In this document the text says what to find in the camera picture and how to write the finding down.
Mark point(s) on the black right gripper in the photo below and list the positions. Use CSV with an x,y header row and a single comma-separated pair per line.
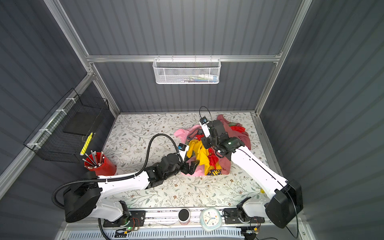
x,y
205,143

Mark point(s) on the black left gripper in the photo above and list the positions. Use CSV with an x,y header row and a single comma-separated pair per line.
x,y
186,170

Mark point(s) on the yellow cloth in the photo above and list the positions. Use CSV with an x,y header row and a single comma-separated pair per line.
x,y
209,162

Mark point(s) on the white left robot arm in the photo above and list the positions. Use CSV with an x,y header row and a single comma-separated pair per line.
x,y
82,200

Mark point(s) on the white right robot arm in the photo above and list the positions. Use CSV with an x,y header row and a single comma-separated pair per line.
x,y
286,198

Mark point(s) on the red cloth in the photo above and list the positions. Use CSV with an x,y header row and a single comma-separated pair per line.
x,y
223,160

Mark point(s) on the dusty rose shirt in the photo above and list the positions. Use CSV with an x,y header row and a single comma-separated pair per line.
x,y
202,161

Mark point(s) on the maroon sweatshirt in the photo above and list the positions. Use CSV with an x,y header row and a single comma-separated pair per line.
x,y
236,130

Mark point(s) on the black round speaker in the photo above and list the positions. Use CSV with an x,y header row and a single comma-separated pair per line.
x,y
184,216

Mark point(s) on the small white clock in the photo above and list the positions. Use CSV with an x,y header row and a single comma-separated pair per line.
x,y
210,219

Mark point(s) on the white vented strip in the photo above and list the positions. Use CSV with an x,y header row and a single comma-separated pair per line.
x,y
177,234

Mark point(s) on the red pencil cup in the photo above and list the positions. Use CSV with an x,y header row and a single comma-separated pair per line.
x,y
97,162

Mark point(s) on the yellow marker pen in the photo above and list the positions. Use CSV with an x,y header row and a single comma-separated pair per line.
x,y
86,144

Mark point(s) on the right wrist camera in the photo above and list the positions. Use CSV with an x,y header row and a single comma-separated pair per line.
x,y
204,124

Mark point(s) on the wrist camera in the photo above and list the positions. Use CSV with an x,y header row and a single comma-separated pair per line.
x,y
182,147
204,124

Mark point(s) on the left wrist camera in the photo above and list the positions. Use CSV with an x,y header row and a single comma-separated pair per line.
x,y
182,147

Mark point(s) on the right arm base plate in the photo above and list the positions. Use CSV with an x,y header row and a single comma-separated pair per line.
x,y
233,216

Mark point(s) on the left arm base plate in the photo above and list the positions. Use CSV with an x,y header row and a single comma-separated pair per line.
x,y
134,219

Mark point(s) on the white wire wall basket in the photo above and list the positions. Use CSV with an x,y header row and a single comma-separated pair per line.
x,y
187,73

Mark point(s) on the black wire wall basket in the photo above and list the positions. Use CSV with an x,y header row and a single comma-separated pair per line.
x,y
61,137

